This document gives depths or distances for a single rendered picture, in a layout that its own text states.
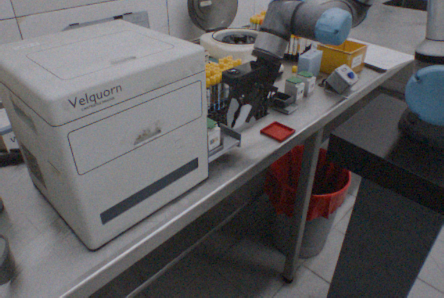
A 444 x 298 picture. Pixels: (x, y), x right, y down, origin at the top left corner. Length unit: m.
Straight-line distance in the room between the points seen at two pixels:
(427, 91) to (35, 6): 0.99
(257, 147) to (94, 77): 0.48
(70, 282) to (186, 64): 0.40
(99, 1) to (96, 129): 0.74
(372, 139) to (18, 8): 0.97
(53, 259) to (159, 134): 0.28
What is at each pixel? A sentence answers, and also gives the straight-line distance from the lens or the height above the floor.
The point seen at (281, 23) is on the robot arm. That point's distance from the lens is 0.81.
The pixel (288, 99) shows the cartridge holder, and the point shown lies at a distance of 1.02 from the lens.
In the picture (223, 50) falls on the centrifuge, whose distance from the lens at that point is 1.17.
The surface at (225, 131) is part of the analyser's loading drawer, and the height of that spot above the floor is 0.92.
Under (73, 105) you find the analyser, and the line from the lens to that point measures 0.49.
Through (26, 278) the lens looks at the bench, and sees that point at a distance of 0.67.
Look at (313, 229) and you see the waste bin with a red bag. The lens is 1.58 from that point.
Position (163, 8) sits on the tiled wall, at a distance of 1.35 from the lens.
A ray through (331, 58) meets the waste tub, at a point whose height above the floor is 0.94.
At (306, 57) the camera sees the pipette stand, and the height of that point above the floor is 0.97.
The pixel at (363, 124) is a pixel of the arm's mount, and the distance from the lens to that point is 0.87.
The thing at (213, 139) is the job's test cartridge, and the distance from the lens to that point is 0.74.
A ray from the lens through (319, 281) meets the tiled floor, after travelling 1.70.
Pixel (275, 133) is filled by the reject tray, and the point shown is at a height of 0.88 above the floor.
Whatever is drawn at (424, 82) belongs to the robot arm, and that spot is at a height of 1.13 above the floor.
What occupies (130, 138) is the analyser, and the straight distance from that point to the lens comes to 0.56.
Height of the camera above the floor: 1.36
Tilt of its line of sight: 32 degrees down
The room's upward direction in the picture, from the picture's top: straight up
